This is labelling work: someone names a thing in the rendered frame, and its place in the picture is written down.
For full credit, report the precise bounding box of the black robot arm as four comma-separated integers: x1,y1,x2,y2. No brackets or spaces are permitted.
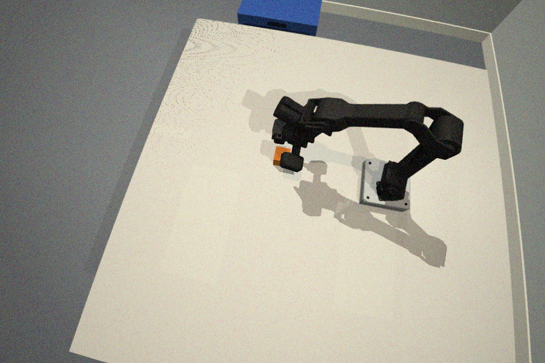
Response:
271,96,463,201

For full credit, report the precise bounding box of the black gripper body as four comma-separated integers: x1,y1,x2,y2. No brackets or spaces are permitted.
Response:
280,125,315,172

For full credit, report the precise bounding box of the orange-brown block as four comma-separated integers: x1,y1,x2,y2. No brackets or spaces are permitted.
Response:
273,146,291,166

